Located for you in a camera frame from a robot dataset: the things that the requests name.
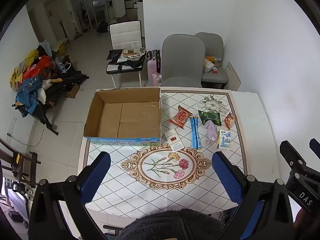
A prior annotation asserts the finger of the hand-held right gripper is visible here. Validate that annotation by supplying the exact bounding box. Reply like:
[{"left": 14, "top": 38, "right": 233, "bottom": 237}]
[
  {"left": 279, "top": 140, "right": 307, "bottom": 171},
  {"left": 309, "top": 138, "right": 320, "bottom": 159}
]

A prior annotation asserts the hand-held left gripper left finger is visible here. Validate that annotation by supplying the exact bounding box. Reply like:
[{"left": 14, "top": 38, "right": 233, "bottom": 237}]
[{"left": 28, "top": 151, "right": 112, "bottom": 240}]

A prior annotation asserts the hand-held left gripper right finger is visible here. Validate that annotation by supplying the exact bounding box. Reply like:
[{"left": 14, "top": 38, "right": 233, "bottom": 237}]
[{"left": 212, "top": 151, "right": 295, "bottom": 240}]

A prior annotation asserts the blue and yellow tissue pack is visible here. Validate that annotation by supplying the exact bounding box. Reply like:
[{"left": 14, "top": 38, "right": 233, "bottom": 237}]
[{"left": 216, "top": 129, "right": 232, "bottom": 150}]

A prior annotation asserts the purple sock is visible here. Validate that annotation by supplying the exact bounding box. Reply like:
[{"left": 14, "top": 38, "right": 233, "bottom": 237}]
[{"left": 204, "top": 120, "right": 218, "bottom": 145}]

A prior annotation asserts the long blue packet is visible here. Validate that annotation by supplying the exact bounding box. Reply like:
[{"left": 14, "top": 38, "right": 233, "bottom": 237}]
[{"left": 189, "top": 116, "right": 202, "bottom": 150}]

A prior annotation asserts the small orange snack packet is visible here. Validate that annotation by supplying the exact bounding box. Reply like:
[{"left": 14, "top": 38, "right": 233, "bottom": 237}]
[{"left": 224, "top": 112, "right": 236, "bottom": 130}]

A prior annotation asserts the white cigarette pack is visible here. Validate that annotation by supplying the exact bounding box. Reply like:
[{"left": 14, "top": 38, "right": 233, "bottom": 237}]
[{"left": 165, "top": 131, "right": 186, "bottom": 152}]

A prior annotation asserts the green snack packet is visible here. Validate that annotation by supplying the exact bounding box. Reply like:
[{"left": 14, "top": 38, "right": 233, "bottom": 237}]
[{"left": 198, "top": 109, "right": 222, "bottom": 126}]

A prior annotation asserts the red snack packet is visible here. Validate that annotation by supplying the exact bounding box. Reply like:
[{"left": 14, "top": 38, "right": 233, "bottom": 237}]
[{"left": 168, "top": 105, "right": 193, "bottom": 130}]

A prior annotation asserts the person's right forearm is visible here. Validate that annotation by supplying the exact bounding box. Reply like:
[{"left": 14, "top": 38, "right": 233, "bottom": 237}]
[{"left": 293, "top": 205, "right": 320, "bottom": 240}]

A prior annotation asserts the floral printed table mat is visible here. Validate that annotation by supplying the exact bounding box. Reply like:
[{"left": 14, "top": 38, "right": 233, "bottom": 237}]
[{"left": 83, "top": 89, "right": 248, "bottom": 210}]

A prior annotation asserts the dark wooden chair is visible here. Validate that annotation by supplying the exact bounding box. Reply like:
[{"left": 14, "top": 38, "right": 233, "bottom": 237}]
[{"left": 0, "top": 137, "right": 42, "bottom": 188}]

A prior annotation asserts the dark fleece clothing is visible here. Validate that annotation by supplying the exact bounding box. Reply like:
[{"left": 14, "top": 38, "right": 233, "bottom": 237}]
[{"left": 116, "top": 209, "right": 225, "bottom": 240}]

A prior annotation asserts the small brown cardboard box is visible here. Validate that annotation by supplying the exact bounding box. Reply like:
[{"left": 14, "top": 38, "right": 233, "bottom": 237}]
[{"left": 65, "top": 83, "right": 80, "bottom": 98}]

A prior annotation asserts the beige board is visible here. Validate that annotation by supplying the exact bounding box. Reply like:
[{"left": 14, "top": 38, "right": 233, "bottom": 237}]
[{"left": 225, "top": 61, "right": 242, "bottom": 92}]

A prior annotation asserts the clothes pile on rack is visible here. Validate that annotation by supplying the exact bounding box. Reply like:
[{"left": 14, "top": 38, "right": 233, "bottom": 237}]
[{"left": 12, "top": 55, "right": 90, "bottom": 136}]

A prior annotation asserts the white plush toy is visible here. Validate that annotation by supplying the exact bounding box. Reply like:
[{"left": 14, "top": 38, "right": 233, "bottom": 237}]
[{"left": 37, "top": 78, "right": 63, "bottom": 104}]

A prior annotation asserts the blue patterned cloth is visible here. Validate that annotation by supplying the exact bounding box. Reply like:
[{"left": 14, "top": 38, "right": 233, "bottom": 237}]
[{"left": 15, "top": 76, "right": 44, "bottom": 118}]

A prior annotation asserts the white plastic bag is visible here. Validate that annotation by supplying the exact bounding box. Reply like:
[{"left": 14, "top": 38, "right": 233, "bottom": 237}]
[{"left": 202, "top": 57, "right": 215, "bottom": 73}]

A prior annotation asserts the pink paper bag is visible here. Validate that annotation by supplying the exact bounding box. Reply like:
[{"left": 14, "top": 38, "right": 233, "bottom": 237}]
[{"left": 151, "top": 72, "right": 162, "bottom": 87}]

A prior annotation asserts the black bag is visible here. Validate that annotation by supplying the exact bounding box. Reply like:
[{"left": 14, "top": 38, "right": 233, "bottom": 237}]
[{"left": 106, "top": 49, "right": 146, "bottom": 71}]

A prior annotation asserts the pink suitcase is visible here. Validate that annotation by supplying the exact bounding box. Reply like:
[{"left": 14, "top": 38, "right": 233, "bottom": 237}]
[{"left": 146, "top": 50, "right": 162, "bottom": 87}]

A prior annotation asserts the red plastic bag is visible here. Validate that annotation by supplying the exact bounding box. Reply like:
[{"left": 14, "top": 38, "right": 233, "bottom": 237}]
[{"left": 22, "top": 56, "right": 52, "bottom": 82}]

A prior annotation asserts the yellow cloth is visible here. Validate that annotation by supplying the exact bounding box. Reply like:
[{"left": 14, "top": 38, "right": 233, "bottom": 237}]
[{"left": 10, "top": 49, "right": 39, "bottom": 90}]

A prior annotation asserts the pile of papers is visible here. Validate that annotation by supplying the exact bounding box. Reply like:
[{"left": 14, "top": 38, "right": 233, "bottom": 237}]
[{"left": 121, "top": 47, "right": 146, "bottom": 61}]

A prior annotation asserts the grey shell chair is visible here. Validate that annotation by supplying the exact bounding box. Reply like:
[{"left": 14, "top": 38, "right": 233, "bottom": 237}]
[
  {"left": 195, "top": 32, "right": 229, "bottom": 89},
  {"left": 161, "top": 34, "right": 206, "bottom": 88}
]

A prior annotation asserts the light blue cloth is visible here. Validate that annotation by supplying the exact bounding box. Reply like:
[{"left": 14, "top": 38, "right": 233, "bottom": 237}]
[{"left": 41, "top": 40, "right": 53, "bottom": 57}]

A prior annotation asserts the white padded chair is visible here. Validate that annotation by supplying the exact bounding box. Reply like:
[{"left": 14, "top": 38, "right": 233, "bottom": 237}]
[{"left": 106, "top": 20, "right": 146, "bottom": 88}]

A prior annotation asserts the black backpack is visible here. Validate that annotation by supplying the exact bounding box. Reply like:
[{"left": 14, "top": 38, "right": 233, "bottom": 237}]
[{"left": 96, "top": 22, "right": 109, "bottom": 34}]

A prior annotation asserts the thin floor cable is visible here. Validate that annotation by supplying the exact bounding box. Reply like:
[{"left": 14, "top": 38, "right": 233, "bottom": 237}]
[{"left": 6, "top": 129, "right": 45, "bottom": 147}]

